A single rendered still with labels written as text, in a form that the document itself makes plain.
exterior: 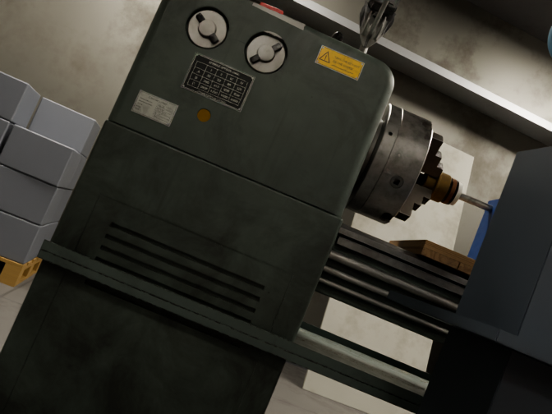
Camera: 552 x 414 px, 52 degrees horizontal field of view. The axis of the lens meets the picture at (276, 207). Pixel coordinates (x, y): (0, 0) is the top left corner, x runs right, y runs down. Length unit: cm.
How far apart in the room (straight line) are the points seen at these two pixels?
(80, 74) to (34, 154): 116
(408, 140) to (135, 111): 68
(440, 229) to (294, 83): 323
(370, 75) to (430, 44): 362
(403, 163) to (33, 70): 346
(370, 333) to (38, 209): 228
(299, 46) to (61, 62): 327
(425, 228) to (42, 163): 269
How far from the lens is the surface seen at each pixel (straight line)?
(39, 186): 347
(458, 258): 148
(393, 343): 413
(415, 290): 147
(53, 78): 449
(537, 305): 102
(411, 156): 149
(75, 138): 382
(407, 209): 157
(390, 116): 152
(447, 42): 507
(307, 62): 138
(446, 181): 163
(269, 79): 136
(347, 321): 399
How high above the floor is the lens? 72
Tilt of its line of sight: 5 degrees up
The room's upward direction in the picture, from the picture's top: 23 degrees clockwise
